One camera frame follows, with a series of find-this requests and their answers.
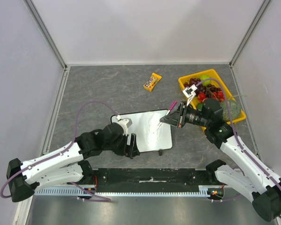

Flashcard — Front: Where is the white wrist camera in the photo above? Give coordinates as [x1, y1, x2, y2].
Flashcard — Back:
[182, 84, 197, 106]
[116, 115, 133, 135]

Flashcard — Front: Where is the right aluminium frame post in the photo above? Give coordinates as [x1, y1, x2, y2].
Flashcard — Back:
[229, 0, 272, 68]

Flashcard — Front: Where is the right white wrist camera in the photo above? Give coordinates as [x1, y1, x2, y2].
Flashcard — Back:
[182, 84, 197, 106]

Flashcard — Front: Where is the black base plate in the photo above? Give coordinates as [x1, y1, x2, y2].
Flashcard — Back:
[80, 168, 222, 193]

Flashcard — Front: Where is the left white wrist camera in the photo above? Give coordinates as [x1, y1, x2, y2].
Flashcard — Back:
[116, 115, 133, 135]

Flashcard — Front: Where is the green netted melon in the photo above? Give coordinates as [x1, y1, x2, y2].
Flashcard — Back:
[220, 95, 244, 122]

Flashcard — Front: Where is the pink whiteboard marker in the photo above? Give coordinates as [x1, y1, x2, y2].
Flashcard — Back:
[156, 101, 177, 131]

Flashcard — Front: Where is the yellow plastic tray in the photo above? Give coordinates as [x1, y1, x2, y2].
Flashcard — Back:
[178, 69, 246, 124]

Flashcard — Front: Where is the dark green lime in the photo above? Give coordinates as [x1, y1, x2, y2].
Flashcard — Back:
[196, 103, 203, 111]

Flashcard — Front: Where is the aluminium frame post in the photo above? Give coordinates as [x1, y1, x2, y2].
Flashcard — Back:
[229, 0, 272, 68]
[22, 0, 66, 68]

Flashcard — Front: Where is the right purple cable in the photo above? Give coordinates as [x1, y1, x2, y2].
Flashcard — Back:
[194, 77, 281, 225]

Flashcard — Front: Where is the yellow candy packet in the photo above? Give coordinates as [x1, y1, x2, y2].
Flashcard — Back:
[143, 73, 162, 92]

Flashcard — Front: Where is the slotted cable duct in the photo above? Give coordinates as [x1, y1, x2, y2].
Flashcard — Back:
[34, 186, 220, 198]

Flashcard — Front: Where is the light green pear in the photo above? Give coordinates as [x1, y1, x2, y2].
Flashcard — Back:
[200, 74, 211, 87]

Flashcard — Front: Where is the left aluminium frame post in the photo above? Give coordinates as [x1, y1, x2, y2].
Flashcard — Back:
[22, 0, 66, 68]

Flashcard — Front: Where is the white whiteboard black frame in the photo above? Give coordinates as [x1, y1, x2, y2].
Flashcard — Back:
[120, 109, 173, 153]

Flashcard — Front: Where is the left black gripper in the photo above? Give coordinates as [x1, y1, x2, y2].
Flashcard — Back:
[104, 133, 140, 158]

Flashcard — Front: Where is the purple grape bunch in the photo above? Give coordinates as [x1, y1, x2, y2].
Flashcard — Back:
[184, 77, 221, 95]

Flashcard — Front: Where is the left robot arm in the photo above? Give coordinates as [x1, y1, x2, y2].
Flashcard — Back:
[6, 120, 140, 203]

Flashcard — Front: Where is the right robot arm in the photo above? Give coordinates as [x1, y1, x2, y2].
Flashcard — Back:
[160, 98, 281, 222]

